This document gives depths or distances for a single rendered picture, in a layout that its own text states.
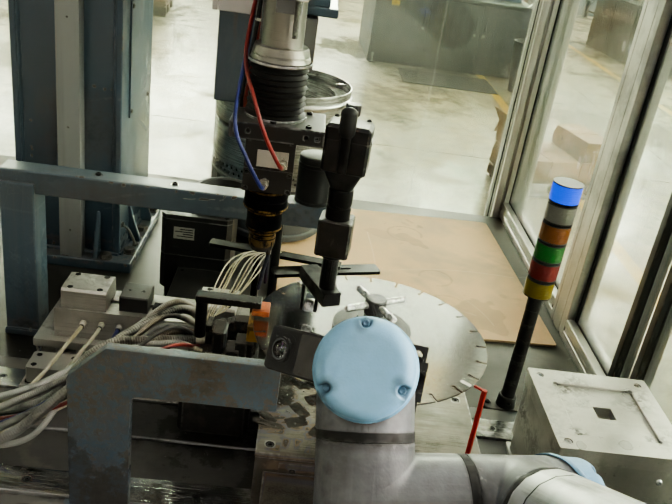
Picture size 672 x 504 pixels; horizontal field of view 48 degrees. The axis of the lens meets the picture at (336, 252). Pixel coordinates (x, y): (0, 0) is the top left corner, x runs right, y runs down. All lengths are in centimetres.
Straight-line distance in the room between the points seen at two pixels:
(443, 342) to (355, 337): 55
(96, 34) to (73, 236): 40
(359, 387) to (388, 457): 6
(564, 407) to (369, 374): 61
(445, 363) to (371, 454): 50
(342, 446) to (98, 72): 107
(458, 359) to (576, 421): 18
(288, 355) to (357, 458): 22
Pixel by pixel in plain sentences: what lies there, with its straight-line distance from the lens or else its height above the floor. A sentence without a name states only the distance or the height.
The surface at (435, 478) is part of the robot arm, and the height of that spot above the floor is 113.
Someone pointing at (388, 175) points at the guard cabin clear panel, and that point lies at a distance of 211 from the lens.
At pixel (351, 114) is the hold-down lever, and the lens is 87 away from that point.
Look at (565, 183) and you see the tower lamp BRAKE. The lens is 116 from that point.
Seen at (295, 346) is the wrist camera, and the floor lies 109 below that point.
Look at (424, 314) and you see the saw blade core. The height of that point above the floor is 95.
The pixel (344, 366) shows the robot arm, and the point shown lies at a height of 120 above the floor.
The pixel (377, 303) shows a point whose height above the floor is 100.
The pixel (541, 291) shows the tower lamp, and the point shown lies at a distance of 121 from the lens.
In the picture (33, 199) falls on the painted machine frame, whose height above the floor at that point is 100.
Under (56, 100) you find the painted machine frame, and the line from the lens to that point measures 150.
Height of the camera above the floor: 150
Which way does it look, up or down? 25 degrees down
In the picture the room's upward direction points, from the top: 9 degrees clockwise
